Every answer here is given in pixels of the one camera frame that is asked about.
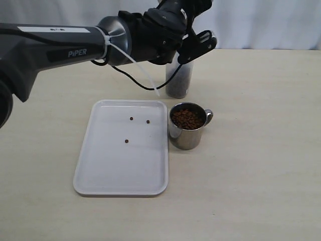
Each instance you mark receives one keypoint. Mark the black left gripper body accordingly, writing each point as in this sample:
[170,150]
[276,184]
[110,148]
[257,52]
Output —
[158,33]

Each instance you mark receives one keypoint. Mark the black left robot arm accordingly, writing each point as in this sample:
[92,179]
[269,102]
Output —
[27,50]

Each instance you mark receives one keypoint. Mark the clear plastic tall container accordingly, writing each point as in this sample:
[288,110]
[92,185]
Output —
[179,85]

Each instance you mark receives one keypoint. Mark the steel mug with kibble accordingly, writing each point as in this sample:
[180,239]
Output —
[186,123]

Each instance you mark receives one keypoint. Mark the white plastic tray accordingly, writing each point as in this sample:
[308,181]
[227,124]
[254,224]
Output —
[107,166]

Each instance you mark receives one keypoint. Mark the white curtain backdrop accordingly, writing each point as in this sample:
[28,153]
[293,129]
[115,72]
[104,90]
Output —
[237,24]

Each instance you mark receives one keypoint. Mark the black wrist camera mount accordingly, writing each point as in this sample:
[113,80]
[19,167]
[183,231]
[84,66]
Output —
[196,45]

